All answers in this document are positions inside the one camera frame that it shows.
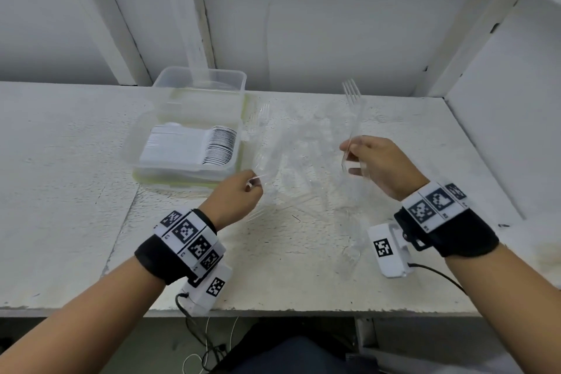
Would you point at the person's right hand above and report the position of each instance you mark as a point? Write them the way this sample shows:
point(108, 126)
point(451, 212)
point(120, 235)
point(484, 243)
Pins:
point(388, 165)

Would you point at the clear plastic container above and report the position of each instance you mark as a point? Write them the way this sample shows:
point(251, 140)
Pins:
point(188, 106)

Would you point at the black wristband with marker tags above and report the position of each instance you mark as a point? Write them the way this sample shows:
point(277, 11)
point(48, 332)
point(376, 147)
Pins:
point(184, 246)
point(442, 216)

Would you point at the white wooden shelf frame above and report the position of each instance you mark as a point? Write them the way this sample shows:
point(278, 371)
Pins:
point(125, 40)

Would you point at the clear container lid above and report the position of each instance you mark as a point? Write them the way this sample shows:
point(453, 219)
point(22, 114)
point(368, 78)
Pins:
point(245, 124)

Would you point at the person's dark trousers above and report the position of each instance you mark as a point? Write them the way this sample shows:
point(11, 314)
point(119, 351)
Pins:
point(289, 356)

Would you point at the person's left fingers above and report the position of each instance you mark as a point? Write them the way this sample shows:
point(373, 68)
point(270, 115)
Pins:
point(253, 183)

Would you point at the person's left hand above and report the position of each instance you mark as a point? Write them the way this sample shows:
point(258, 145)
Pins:
point(234, 202)

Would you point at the pile of clear plastic cutlery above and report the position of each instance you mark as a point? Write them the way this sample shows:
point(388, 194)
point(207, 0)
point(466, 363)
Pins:
point(313, 194)

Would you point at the person's left forearm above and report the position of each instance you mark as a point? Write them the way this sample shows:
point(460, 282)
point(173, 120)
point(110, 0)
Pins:
point(83, 321)

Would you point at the clear plastic fork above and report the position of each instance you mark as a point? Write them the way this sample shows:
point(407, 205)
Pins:
point(354, 115)
point(262, 141)

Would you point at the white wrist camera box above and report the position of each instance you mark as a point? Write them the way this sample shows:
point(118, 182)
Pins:
point(210, 290)
point(388, 251)

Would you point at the person's right thumb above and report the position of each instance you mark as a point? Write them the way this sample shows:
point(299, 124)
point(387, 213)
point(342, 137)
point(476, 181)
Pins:
point(357, 168)

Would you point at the person's right forearm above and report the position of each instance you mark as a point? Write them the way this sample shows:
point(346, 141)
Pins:
point(504, 299)

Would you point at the stack of white plastic spoons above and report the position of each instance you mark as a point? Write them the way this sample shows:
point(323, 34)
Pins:
point(188, 146)

